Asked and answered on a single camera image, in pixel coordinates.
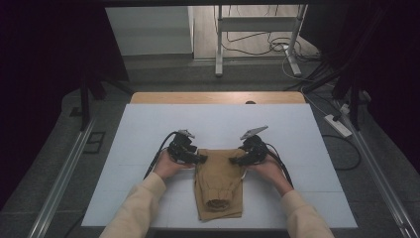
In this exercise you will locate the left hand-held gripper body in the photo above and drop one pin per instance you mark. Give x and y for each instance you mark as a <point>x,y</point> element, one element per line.
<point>181,150</point>

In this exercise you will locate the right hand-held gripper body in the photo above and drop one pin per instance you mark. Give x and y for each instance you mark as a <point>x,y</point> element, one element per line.
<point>256,150</point>

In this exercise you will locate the tan pants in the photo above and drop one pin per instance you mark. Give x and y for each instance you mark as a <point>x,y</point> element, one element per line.
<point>218,185</point>

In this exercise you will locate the person's left hand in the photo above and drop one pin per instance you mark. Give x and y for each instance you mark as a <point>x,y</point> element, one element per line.
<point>166,167</point>

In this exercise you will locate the person's right hand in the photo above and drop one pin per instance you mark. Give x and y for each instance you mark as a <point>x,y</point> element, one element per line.
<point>272,172</point>

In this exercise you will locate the white table cover board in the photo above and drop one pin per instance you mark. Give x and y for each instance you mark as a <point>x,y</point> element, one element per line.
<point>148,132</point>

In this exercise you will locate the black round table grommet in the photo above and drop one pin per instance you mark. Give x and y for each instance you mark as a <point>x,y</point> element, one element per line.
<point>250,102</point>

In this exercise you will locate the white power strip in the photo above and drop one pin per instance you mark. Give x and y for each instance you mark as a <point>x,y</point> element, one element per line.
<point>338,126</point>

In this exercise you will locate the black floor plate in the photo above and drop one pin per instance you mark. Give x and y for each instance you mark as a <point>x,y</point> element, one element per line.
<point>94,142</point>

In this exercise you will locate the black stand with angled legs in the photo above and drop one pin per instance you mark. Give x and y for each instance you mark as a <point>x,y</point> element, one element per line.
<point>355,105</point>

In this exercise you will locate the black tripod stand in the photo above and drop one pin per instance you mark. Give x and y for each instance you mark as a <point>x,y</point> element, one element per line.
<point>85,99</point>

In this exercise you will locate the dark curtain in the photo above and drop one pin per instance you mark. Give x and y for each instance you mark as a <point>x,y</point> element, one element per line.
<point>389,66</point>
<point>39,66</point>

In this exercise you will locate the aluminium floor rail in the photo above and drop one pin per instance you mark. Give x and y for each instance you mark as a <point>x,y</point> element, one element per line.
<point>62,178</point>
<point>379,178</point>

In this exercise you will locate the white metal stand frame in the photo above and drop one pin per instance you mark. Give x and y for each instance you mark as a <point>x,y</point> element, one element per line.
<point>257,23</point>

